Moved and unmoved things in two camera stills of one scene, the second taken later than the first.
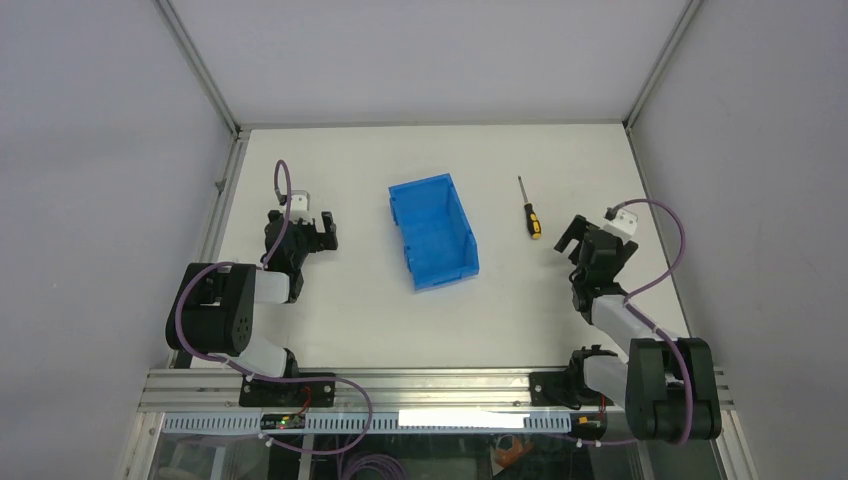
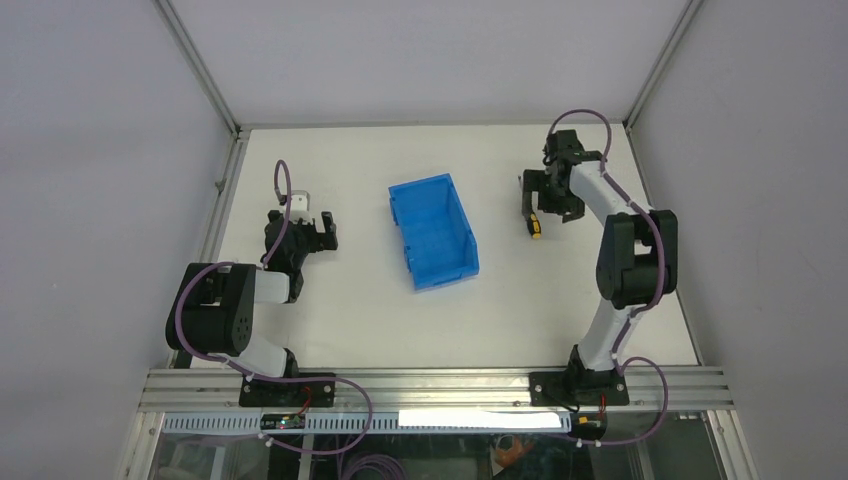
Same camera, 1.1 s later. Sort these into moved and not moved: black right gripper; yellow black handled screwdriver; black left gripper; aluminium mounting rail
Moved: black right gripper
Not moved: aluminium mounting rail; black left gripper; yellow black handled screwdriver
